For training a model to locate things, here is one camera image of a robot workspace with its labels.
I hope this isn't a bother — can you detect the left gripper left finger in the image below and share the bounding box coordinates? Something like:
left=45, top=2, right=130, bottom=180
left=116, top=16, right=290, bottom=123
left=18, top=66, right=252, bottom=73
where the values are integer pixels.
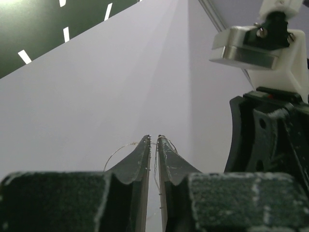
left=0, top=135, right=151, bottom=232

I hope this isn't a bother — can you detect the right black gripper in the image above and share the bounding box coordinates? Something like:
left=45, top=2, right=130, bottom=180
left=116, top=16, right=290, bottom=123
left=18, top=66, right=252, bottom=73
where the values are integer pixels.
left=225, top=87, right=309, bottom=189

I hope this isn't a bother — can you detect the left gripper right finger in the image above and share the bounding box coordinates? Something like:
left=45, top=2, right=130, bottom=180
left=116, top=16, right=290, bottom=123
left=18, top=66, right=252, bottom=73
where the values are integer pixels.
left=157, top=136, right=309, bottom=232

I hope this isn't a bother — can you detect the fairy light wire string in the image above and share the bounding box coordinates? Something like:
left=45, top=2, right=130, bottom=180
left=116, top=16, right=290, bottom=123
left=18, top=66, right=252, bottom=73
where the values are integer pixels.
left=103, top=136, right=179, bottom=211

